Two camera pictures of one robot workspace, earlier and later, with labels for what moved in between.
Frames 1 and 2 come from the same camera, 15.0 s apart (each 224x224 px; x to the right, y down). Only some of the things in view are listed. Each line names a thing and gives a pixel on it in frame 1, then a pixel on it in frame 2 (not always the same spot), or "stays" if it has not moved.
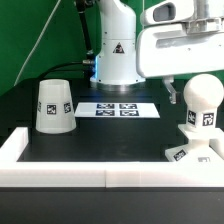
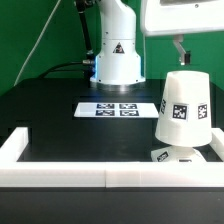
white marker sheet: x=116 y=110 stays
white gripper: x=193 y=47 → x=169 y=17
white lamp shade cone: x=55 y=113 → x=184 y=117
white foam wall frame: x=102 y=174 stays
